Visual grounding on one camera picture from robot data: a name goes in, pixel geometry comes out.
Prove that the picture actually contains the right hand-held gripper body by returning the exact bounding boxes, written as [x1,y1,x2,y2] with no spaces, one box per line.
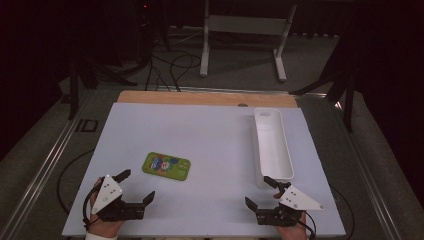
[255,185,325,227]

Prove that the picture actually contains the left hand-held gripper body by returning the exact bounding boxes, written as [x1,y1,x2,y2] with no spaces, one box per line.
[90,174,147,223]

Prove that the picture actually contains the green clown phone case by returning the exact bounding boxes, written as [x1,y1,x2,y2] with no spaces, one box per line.
[141,151,192,182]

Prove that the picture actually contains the white oblong plastic container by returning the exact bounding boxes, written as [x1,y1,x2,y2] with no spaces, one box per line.
[251,107,295,190]

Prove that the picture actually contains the person's right hand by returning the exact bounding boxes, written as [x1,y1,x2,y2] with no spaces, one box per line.
[273,192,308,240]

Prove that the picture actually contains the person's left hand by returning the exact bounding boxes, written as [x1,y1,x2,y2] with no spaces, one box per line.
[86,177,125,238]

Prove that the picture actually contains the black tripod stand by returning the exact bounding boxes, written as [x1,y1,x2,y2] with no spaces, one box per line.
[67,49,138,121]

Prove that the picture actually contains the black angled stand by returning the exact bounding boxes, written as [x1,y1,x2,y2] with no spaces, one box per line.
[289,29,359,134]

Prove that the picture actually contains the white metal stand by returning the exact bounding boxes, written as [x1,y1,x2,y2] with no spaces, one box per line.
[199,0,298,83]

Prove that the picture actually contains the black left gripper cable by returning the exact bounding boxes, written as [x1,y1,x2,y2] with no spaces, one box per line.
[82,184,103,232]

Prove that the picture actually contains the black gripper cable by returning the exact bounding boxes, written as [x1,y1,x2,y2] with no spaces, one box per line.
[301,210,318,240]
[82,184,103,232]

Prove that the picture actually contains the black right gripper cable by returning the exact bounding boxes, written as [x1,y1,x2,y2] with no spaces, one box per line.
[301,210,318,240]

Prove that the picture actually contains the black rectangular floor bracket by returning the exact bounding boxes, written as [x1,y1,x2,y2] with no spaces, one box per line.
[74,118,100,133]

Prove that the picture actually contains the metal floor rail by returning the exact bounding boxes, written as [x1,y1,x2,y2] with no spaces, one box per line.
[0,89,98,240]
[146,85,329,98]
[328,96,401,240]

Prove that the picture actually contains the black looped floor cable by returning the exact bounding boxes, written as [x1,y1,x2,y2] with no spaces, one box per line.
[169,53,203,93]

